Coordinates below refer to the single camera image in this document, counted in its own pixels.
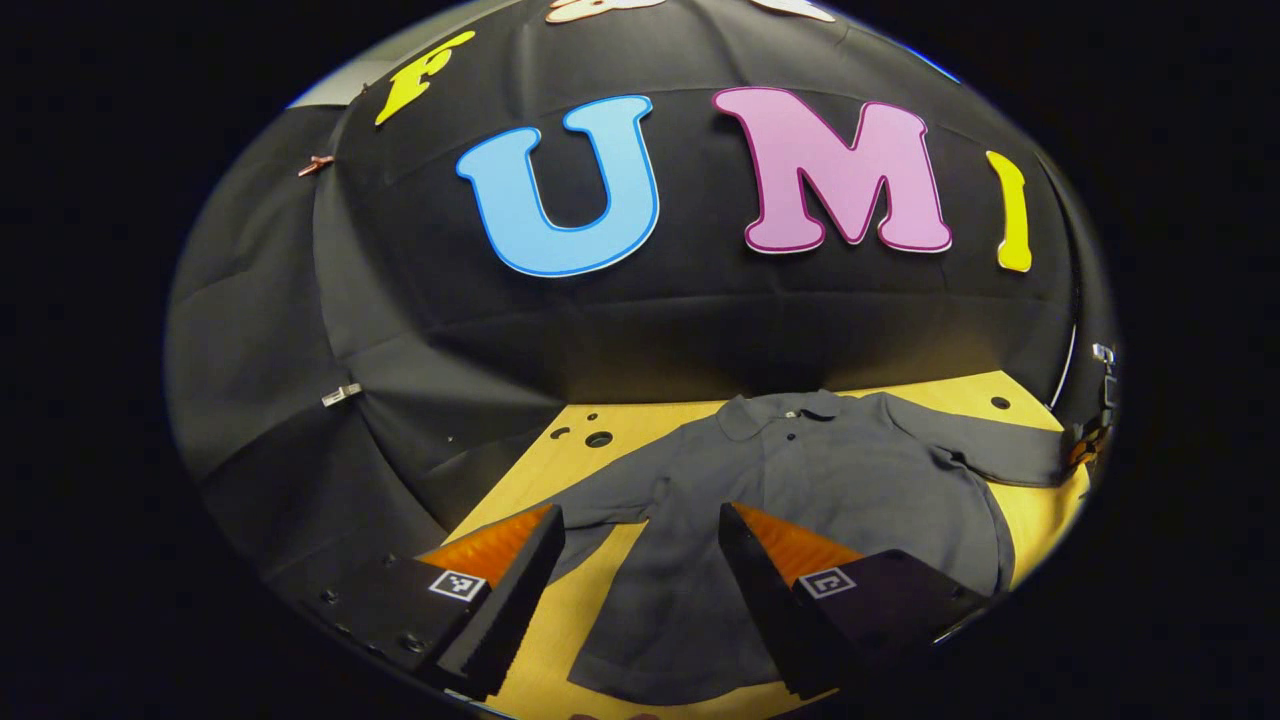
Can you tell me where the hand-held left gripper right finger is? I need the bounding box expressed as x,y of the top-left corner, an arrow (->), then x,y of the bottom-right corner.
718,502 -> 991,699

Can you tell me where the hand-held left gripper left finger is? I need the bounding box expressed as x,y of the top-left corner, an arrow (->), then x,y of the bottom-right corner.
310,503 -> 566,701

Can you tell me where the gray button-up shirt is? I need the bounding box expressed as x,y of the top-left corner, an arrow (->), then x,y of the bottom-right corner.
548,390 -> 1086,706

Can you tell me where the black backdrop cloth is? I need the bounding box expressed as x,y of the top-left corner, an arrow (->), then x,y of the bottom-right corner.
165,0 -> 1119,601

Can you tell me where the thin white cable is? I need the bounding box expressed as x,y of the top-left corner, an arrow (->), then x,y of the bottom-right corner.
1050,320 -> 1081,409

